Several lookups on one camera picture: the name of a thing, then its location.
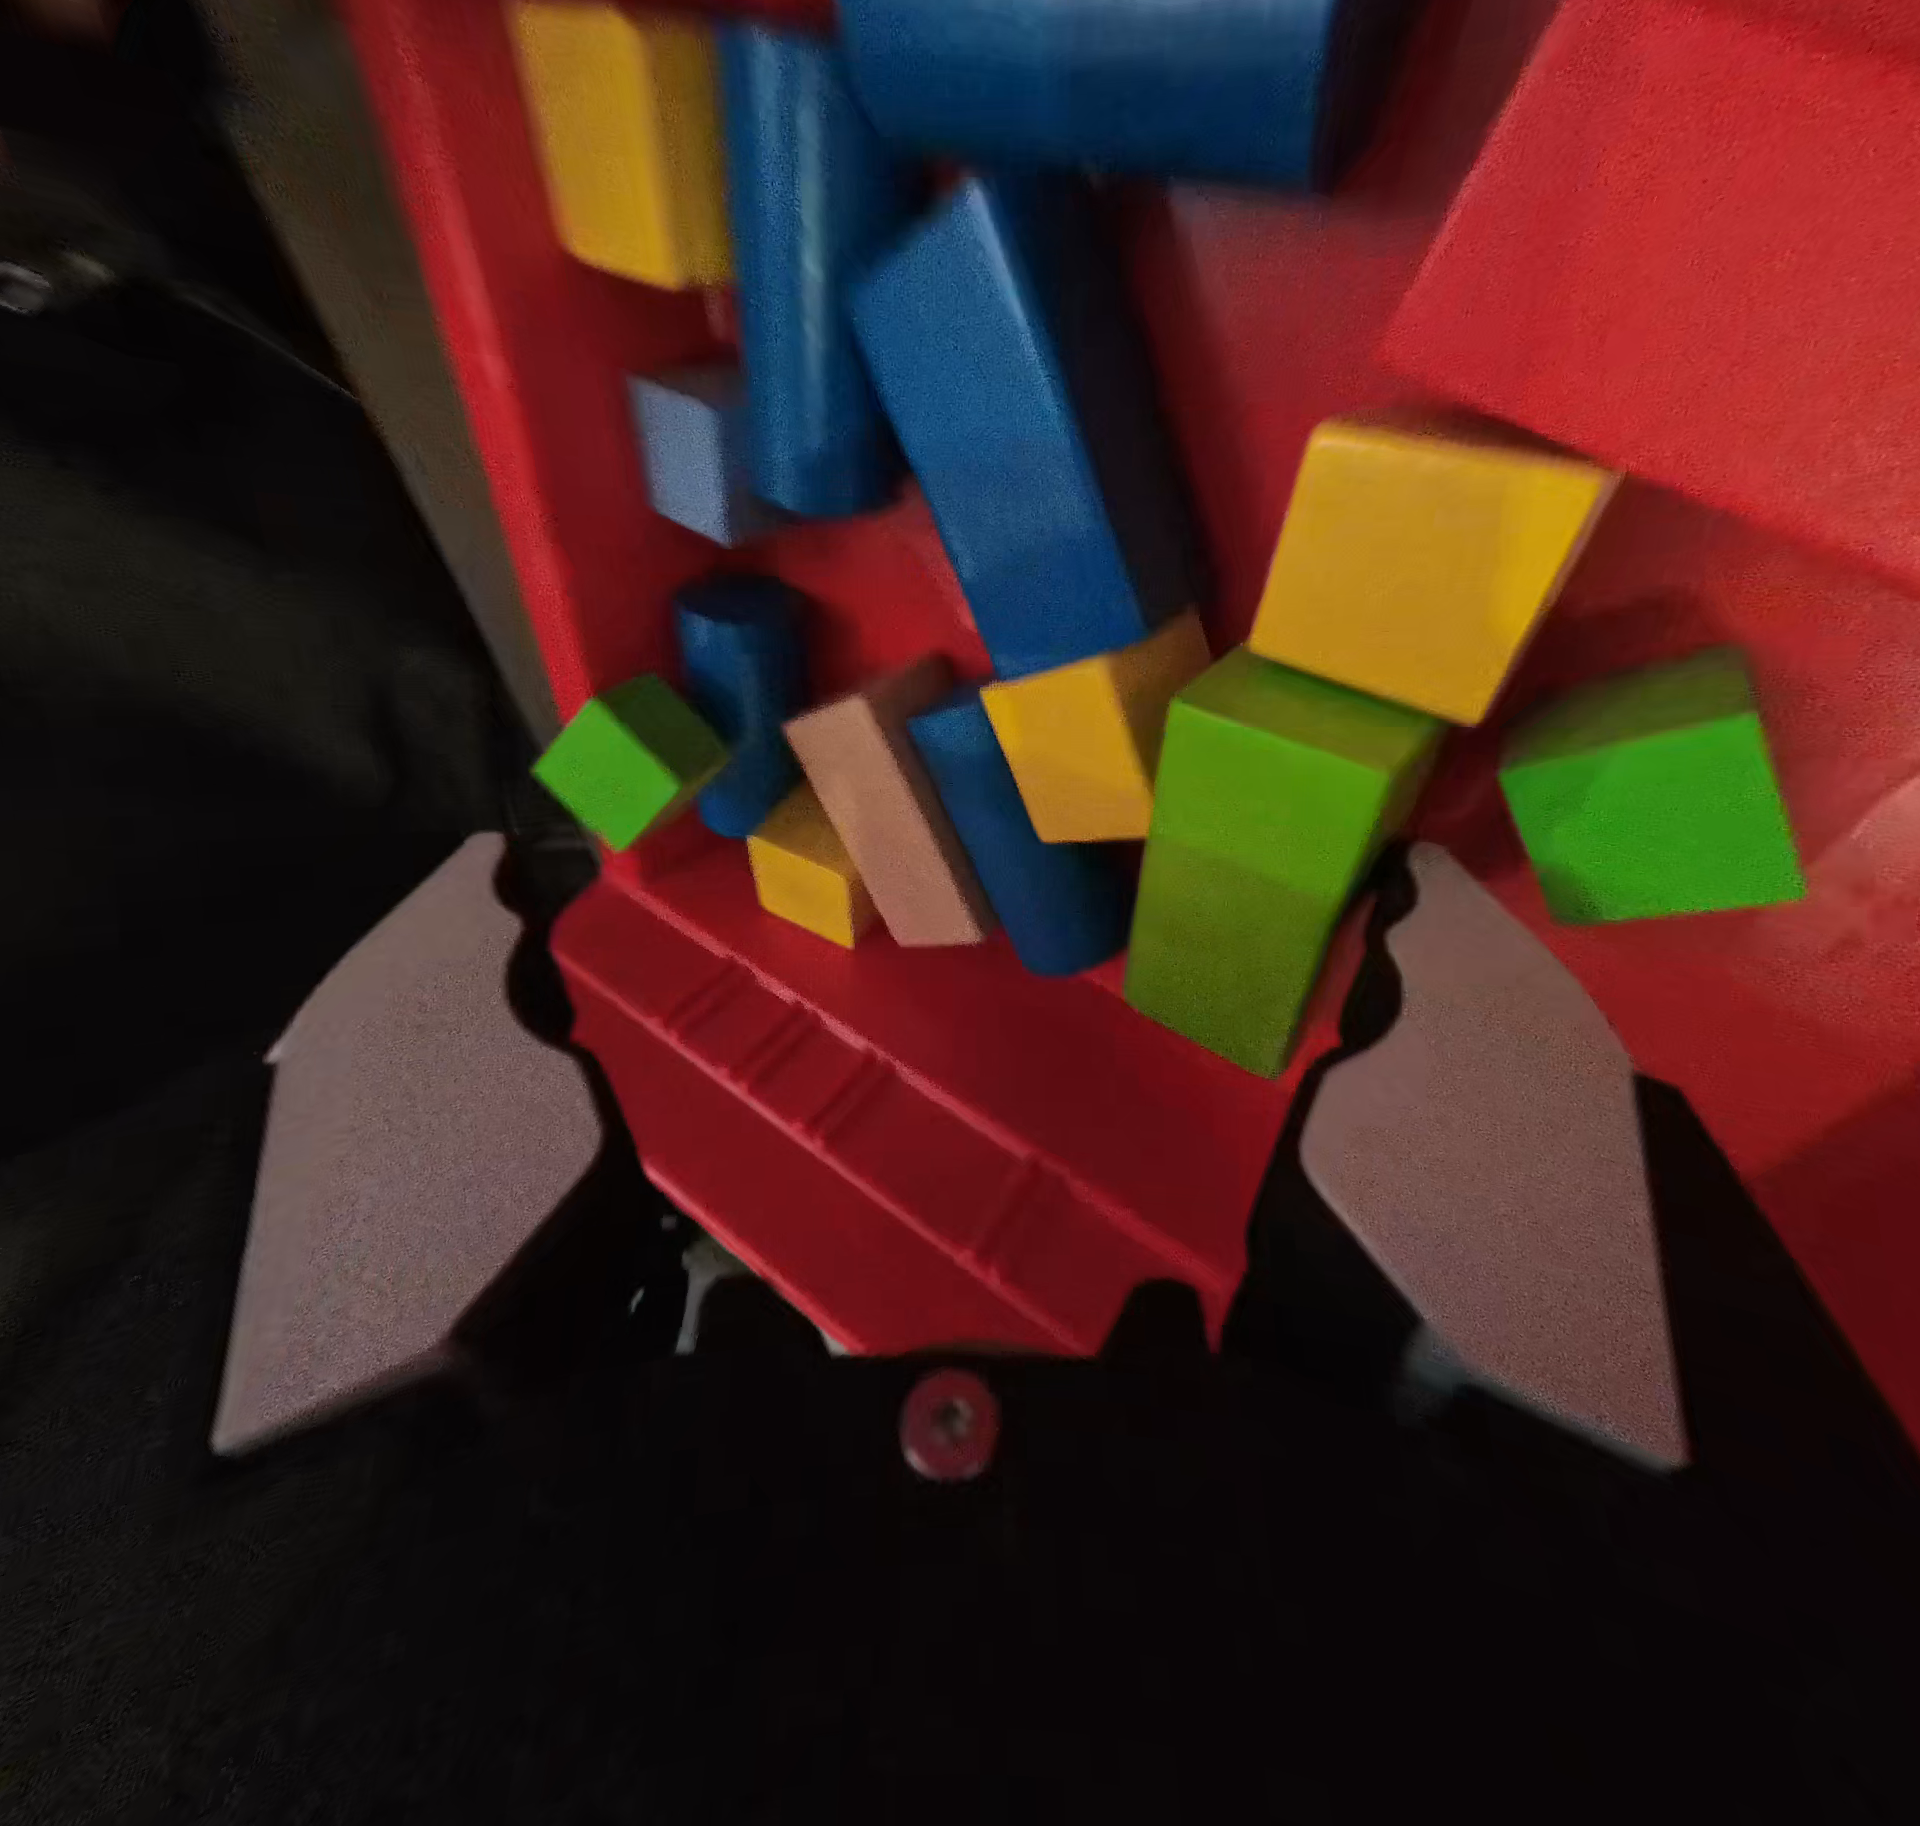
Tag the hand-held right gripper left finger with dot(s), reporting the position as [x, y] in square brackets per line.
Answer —
[405, 1166]

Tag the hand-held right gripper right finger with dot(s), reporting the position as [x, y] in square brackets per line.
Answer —
[1501, 1198]

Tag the yellow wooden cube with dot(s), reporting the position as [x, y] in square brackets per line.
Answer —
[615, 141]

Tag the red plastic bin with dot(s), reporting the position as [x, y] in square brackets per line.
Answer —
[1681, 267]

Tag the long green wooden block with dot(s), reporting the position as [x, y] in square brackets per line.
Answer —
[1276, 851]

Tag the natural wooden block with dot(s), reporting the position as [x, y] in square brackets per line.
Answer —
[887, 807]

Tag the small green wooden block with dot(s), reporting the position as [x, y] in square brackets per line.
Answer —
[625, 761]

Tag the light blue wooden cube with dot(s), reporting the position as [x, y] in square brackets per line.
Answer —
[698, 452]

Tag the red wooden block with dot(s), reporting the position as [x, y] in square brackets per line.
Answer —
[1696, 238]

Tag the green wooden cube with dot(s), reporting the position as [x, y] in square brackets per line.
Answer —
[1649, 793]

